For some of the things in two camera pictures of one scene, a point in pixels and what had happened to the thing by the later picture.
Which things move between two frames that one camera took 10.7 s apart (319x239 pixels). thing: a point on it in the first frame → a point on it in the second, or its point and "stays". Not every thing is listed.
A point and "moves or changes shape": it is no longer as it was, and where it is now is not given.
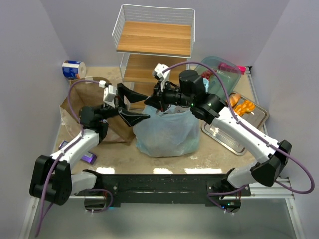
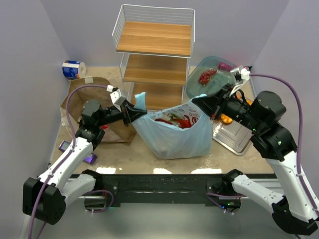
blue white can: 73,69 stays
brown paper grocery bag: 88,91 stays
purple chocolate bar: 88,157 stays
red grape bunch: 207,74 stays
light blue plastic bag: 175,131 moves or changes shape
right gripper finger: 153,101 → 210,104
